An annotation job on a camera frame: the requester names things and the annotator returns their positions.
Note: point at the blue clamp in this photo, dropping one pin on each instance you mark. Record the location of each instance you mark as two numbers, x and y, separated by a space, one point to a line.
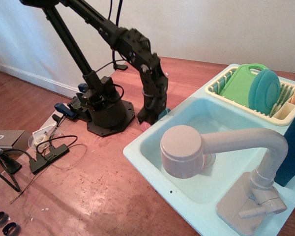
60 107

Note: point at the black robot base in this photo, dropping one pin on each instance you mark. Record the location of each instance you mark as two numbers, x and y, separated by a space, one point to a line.
100 105

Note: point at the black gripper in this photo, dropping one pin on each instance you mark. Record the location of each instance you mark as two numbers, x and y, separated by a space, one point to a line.
136 49

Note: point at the green cutting board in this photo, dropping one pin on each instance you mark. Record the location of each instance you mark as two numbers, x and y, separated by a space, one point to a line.
238 86

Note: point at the teal plate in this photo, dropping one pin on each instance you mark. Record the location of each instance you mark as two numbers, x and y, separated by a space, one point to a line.
264 92

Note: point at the grey box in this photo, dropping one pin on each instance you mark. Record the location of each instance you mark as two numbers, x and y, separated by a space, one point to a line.
14 139

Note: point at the light blue toy sink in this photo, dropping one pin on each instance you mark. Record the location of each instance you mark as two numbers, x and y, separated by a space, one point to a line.
206 114

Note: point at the grey toy faucet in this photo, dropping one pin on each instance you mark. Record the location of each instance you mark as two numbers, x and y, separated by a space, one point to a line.
234 168

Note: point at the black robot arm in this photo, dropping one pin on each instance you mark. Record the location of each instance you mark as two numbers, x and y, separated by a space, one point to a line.
106 28

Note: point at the cream dish rack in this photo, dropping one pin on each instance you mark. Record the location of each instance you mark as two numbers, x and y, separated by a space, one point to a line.
283 111

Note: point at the clear plastic bag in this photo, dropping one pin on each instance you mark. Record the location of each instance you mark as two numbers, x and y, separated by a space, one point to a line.
41 139

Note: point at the teal plastic cup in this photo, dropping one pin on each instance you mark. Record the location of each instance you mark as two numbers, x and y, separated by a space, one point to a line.
163 113

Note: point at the black usb hub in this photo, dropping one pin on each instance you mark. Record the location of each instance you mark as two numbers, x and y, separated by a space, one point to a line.
42 162

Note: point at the pink plastic plate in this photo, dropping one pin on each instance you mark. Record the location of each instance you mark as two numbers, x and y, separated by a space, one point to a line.
145 126

